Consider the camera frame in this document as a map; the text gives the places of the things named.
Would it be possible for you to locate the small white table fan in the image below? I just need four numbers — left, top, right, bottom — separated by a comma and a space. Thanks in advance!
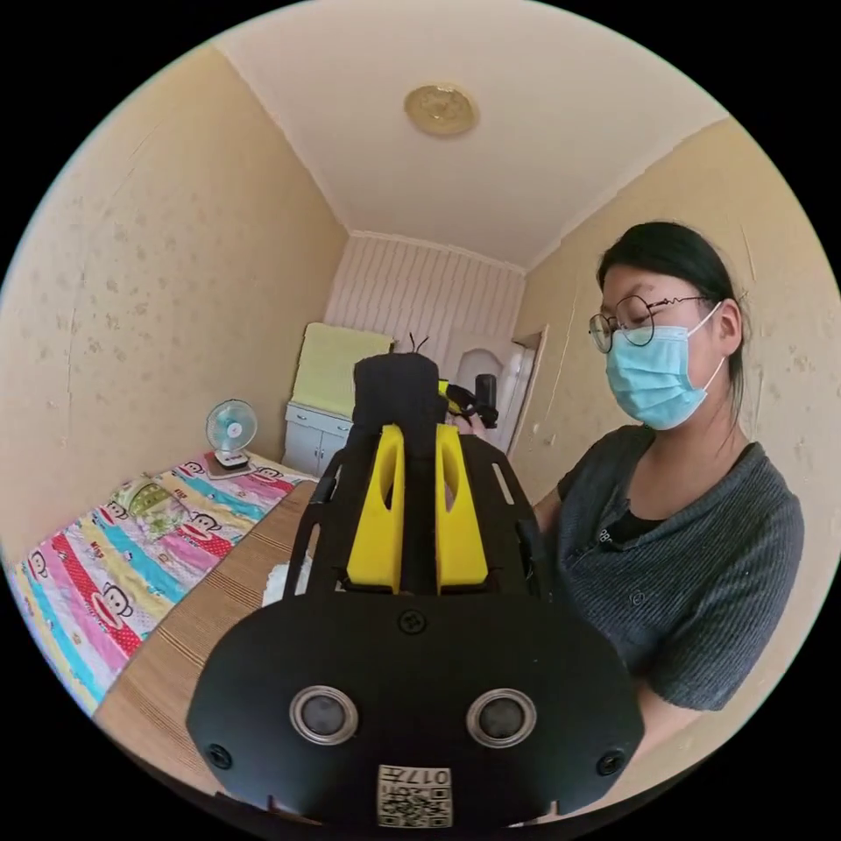
204, 398, 258, 471

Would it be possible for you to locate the round golden ceiling lamp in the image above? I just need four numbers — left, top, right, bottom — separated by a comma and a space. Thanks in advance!
403, 83, 480, 138

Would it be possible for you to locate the person's left forearm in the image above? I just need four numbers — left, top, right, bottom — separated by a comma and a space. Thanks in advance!
629, 675, 718, 765

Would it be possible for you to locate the white door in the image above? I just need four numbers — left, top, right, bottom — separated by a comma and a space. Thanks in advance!
446, 329, 548, 456

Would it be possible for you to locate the white cloth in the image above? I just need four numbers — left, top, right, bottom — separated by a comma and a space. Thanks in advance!
261, 561, 311, 610

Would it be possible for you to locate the person's right hand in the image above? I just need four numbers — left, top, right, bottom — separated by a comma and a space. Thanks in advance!
456, 414, 503, 456

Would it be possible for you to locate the green floral pillow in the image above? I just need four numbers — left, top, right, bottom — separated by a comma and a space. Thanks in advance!
108, 475, 193, 541

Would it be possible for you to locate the bed with mat and quilt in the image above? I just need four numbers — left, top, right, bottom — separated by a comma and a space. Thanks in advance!
0, 449, 324, 800

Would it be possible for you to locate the person's body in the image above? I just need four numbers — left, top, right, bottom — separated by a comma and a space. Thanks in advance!
533, 220, 807, 715

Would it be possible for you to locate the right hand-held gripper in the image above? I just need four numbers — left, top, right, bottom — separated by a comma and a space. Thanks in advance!
438, 378, 500, 429

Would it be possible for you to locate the white cupboard with yellow cloth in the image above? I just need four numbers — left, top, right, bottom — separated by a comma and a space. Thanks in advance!
280, 321, 397, 479

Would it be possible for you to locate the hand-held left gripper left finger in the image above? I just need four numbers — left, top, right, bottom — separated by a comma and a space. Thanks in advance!
346, 424, 406, 587

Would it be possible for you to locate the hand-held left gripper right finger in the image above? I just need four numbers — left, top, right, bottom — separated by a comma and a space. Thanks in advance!
435, 424, 490, 590

